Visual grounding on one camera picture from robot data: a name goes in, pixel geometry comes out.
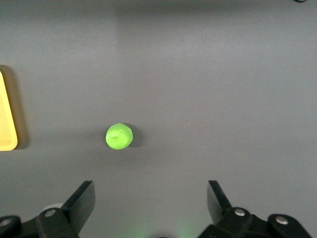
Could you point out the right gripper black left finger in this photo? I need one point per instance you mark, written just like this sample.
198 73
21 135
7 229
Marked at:
79 210

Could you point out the green apple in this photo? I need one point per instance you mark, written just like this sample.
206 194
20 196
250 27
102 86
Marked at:
119 136

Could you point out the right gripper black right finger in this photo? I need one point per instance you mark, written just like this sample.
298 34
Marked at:
220 208

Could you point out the yellow rectangular tray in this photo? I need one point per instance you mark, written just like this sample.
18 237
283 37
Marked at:
5 119

